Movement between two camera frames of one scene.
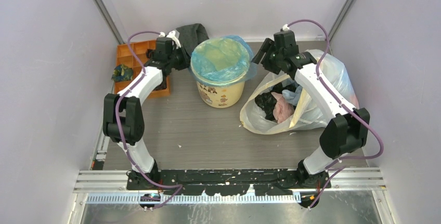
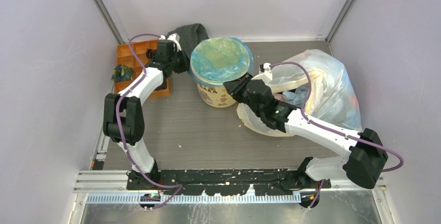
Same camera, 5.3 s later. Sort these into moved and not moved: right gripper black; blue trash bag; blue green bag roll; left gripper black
Moved: right gripper black
Not moved: blue green bag roll; left gripper black; blue trash bag
